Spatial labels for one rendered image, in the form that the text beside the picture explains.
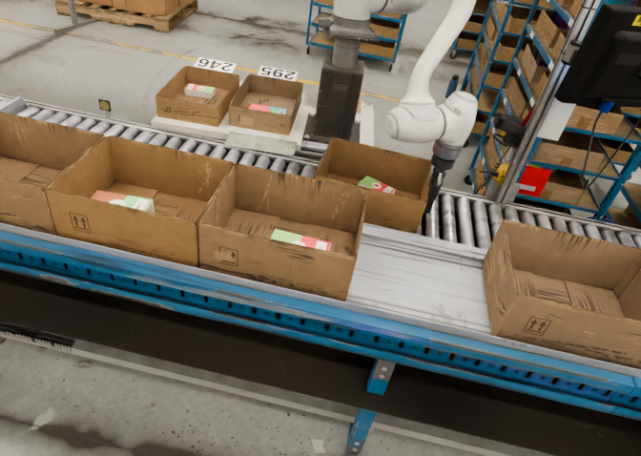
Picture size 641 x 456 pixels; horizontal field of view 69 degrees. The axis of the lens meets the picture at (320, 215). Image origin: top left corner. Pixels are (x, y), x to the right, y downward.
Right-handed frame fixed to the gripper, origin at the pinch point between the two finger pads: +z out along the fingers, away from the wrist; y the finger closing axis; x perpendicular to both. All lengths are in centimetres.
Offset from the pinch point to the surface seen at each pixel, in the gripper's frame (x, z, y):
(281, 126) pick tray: 64, 6, 46
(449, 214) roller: -11.4, 10.5, 11.8
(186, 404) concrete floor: 73, 85, -48
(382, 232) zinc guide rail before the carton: 15.1, -3.5, -25.9
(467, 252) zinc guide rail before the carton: -11.2, -3.6, -26.6
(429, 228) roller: -3.6, 11.0, 0.6
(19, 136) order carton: 130, -12, -29
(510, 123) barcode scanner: -25.1, -22.4, 30.8
